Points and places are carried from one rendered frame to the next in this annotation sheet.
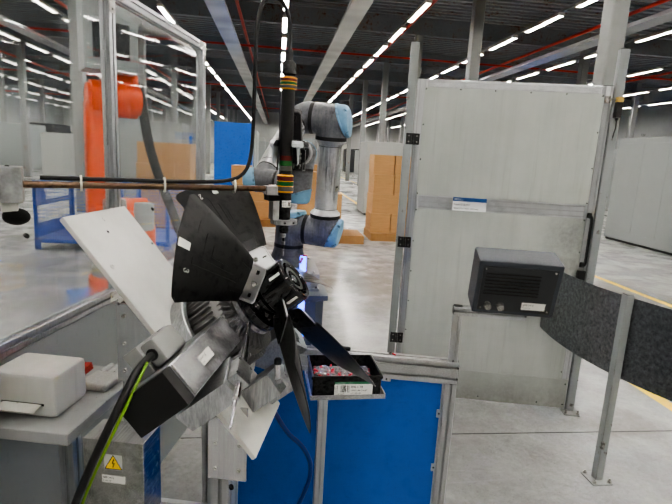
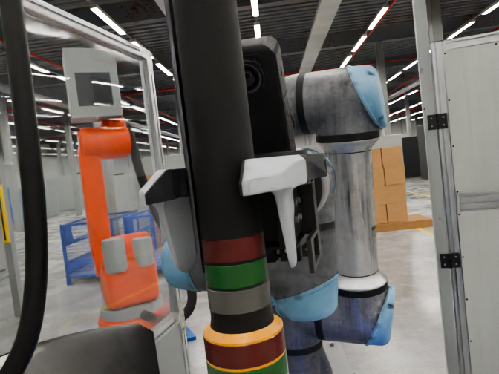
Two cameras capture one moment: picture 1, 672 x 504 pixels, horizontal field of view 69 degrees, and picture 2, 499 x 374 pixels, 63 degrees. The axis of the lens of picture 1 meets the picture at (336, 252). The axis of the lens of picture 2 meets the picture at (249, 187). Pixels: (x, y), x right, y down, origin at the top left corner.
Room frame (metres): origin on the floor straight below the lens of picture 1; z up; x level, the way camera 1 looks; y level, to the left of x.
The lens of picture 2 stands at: (1.07, 0.09, 1.55)
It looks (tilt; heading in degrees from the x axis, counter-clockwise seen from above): 3 degrees down; 11
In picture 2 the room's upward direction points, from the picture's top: 7 degrees counter-clockwise
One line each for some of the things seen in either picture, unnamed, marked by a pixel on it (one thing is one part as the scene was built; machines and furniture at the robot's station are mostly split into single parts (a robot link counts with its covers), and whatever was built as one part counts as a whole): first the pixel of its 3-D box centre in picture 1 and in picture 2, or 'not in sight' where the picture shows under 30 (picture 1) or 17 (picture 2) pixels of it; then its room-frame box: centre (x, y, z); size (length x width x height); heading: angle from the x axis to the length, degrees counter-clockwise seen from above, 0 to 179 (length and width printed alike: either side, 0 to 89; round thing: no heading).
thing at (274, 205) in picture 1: (280, 205); not in sight; (1.28, 0.15, 1.39); 0.09 x 0.07 x 0.10; 120
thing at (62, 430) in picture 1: (67, 398); not in sight; (1.22, 0.70, 0.85); 0.36 x 0.24 x 0.03; 175
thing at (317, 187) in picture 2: (293, 154); (272, 202); (1.40, 0.13, 1.52); 0.12 x 0.08 x 0.09; 175
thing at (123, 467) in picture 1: (123, 471); not in sight; (1.09, 0.50, 0.73); 0.15 x 0.09 x 0.22; 85
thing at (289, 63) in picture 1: (286, 144); not in sight; (1.28, 0.14, 1.55); 0.04 x 0.04 x 0.46
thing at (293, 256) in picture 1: (288, 254); (296, 358); (1.94, 0.19, 1.13); 0.15 x 0.15 x 0.10
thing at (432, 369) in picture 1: (327, 359); not in sight; (1.63, 0.01, 0.82); 0.90 x 0.04 x 0.08; 85
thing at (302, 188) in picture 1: (294, 185); (290, 266); (1.56, 0.14, 1.43); 0.11 x 0.08 x 0.11; 78
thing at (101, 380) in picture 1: (107, 376); not in sight; (1.31, 0.63, 0.87); 0.15 x 0.09 x 0.02; 171
